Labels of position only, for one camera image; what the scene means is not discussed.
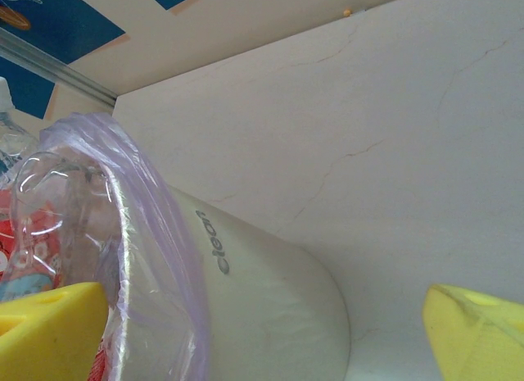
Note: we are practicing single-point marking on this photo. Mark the purple plastic bin liner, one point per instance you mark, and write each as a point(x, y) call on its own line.
point(163, 217)

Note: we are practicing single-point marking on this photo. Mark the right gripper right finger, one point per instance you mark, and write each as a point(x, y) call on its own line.
point(479, 340)

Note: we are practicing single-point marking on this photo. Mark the white round waste bin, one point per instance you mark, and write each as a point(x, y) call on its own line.
point(266, 307)

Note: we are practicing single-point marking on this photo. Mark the aluminium corner post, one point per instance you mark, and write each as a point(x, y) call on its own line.
point(61, 71)

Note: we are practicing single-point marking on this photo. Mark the orange cap red label bottle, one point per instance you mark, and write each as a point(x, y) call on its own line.
point(41, 233)

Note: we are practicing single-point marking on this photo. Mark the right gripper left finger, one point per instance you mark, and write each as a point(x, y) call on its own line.
point(45, 336)

